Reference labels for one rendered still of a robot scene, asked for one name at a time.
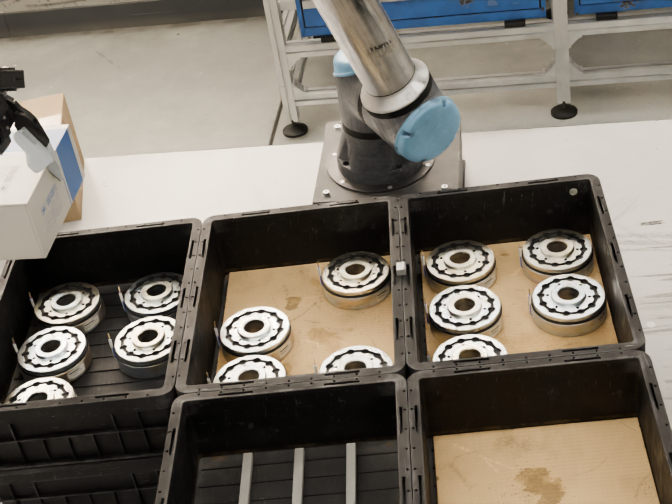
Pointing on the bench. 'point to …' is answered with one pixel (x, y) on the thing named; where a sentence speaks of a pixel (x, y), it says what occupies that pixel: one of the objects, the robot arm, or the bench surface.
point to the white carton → (36, 196)
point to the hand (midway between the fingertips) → (13, 180)
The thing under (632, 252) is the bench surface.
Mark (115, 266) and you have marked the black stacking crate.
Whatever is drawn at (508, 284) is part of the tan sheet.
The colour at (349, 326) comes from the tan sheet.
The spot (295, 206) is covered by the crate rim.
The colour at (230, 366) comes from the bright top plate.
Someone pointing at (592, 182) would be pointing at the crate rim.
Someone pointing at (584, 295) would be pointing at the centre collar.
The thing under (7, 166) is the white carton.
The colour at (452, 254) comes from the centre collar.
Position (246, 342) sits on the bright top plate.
